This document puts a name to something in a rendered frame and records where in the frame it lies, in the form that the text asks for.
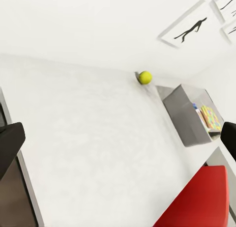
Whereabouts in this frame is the jigsaw puzzle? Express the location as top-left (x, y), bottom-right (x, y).
top-left (201, 106), bottom-right (222, 131)

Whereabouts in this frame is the board game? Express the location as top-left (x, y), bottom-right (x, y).
top-left (196, 107), bottom-right (211, 132)

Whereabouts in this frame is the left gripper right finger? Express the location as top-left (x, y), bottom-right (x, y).
top-left (220, 121), bottom-right (236, 161)

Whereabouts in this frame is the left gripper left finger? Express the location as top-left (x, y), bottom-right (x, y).
top-left (0, 122), bottom-right (26, 180)

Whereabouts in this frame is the tennis ball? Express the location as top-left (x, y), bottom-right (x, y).
top-left (139, 71), bottom-right (152, 85)

